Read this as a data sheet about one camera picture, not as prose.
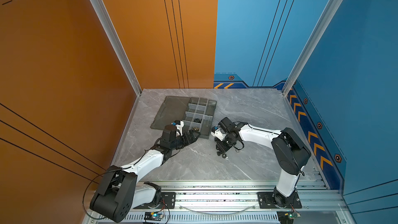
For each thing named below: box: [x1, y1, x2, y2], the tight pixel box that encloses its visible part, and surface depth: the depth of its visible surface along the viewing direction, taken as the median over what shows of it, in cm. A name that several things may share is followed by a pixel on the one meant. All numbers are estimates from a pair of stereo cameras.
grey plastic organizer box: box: [149, 95, 218, 139], surface depth 108 cm
